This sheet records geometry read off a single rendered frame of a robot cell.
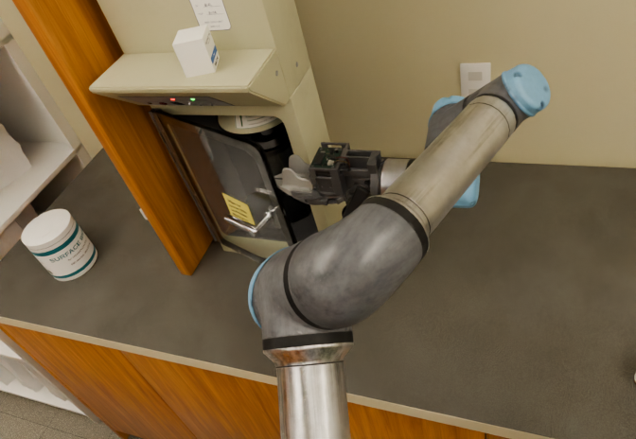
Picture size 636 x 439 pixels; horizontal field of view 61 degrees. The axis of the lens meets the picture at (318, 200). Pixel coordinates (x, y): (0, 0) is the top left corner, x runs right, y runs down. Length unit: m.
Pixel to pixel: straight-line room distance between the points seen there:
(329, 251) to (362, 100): 0.93
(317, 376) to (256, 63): 0.49
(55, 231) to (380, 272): 1.07
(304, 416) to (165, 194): 0.74
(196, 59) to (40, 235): 0.78
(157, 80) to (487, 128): 0.53
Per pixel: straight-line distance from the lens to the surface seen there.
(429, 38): 1.33
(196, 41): 0.88
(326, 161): 0.90
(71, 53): 1.08
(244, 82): 0.85
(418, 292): 1.20
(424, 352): 1.12
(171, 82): 0.92
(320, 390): 0.67
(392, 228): 0.58
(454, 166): 0.68
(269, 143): 1.15
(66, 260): 1.53
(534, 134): 1.46
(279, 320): 0.66
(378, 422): 1.26
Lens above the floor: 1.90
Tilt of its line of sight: 42 degrees down
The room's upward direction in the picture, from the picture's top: 17 degrees counter-clockwise
